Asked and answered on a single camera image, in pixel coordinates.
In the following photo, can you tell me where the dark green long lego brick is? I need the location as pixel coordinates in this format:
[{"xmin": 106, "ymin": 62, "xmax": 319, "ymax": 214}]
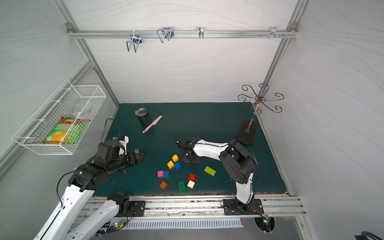
[{"xmin": 178, "ymin": 181, "xmax": 186, "ymax": 195}]

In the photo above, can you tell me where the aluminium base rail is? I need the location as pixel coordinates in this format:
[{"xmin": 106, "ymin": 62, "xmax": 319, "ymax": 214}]
[{"xmin": 130, "ymin": 194, "xmax": 307, "ymax": 219}]

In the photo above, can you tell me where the lime green long lego brick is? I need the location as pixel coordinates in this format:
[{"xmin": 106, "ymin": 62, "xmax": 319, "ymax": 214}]
[{"xmin": 204, "ymin": 166, "xmax": 217, "ymax": 177}]

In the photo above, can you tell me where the orange lego brick front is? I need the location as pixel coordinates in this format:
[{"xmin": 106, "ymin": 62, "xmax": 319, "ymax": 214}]
[{"xmin": 160, "ymin": 181, "xmax": 168, "ymax": 190}]

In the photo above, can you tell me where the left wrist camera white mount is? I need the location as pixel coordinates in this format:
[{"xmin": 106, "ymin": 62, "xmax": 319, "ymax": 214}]
[{"xmin": 118, "ymin": 135, "xmax": 129, "ymax": 155}]

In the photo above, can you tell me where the red lego brick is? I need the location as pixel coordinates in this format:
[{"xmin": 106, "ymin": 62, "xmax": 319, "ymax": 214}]
[{"xmin": 189, "ymin": 174, "xmax": 196, "ymax": 182}]

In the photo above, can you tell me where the blue lego brick centre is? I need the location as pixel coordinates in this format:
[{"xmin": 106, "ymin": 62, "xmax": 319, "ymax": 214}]
[{"xmin": 175, "ymin": 162, "xmax": 181, "ymax": 170}]

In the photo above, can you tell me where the dark green metal tumbler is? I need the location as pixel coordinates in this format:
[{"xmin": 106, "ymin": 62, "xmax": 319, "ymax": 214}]
[{"xmin": 135, "ymin": 108, "xmax": 152, "ymax": 129}]

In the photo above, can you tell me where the green snack bag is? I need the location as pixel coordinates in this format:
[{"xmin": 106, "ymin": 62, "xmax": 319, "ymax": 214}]
[{"xmin": 43, "ymin": 116, "xmax": 89, "ymax": 145}]

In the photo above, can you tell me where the aluminium crossbar rail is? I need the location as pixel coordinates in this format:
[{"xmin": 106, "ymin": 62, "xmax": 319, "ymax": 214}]
[{"xmin": 67, "ymin": 29, "xmax": 299, "ymax": 40}]

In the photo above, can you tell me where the black metal jewelry stand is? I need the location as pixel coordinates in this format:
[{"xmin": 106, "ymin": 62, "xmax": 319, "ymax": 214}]
[{"xmin": 237, "ymin": 83, "xmax": 285, "ymax": 145}]

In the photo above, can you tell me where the yellow lego brick upper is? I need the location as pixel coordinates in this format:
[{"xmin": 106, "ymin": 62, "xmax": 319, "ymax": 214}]
[{"xmin": 172, "ymin": 155, "xmax": 179, "ymax": 163}]

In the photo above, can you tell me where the yellow lego brick left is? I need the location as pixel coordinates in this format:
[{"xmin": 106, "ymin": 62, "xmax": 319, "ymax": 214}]
[{"xmin": 167, "ymin": 161, "xmax": 175, "ymax": 169}]

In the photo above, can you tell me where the pink plastic knife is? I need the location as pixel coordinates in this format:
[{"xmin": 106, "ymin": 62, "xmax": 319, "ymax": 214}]
[{"xmin": 142, "ymin": 116, "xmax": 163, "ymax": 134}]

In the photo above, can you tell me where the cream lego brick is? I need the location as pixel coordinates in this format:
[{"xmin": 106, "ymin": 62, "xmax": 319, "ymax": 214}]
[{"xmin": 187, "ymin": 180, "xmax": 195, "ymax": 189}]

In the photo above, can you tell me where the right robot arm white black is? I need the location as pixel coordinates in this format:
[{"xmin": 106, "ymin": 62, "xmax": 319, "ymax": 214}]
[{"xmin": 176, "ymin": 137, "xmax": 259, "ymax": 215}]

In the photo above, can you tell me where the white wire basket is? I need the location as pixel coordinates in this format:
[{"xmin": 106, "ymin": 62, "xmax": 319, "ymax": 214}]
[{"xmin": 12, "ymin": 80, "xmax": 106, "ymax": 155}]

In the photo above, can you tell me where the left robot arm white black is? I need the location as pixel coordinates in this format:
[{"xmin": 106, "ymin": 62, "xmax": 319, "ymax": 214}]
[{"xmin": 35, "ymin": 149, "xmax": 146, "ymax": 240}]

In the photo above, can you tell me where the metal hook clip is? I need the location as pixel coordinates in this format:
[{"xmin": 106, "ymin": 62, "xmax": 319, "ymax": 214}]
[
  {"xmin": 198, "ymin": 27, "xmax": 204, "ymax": 39},
  {"xmin": 157, "ymin": 27, "xmax": 175, "ymax": 43},
  {"xmin": 126, "ymin": 33, "xmax": 142, "ymax": 53},
  {"xmin": 260, "ymin": 27, "xmax": 287, "ymax": 39}
]

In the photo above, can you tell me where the yellow lego brick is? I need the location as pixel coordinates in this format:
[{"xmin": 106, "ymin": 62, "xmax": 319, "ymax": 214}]
[
  {"xmin": 167, "ymin": 161, "xmax": 175, "ymax": 169},
  {"xmin": 172, "ymin": 155, "xmax": 179, "ymax": 163}
]

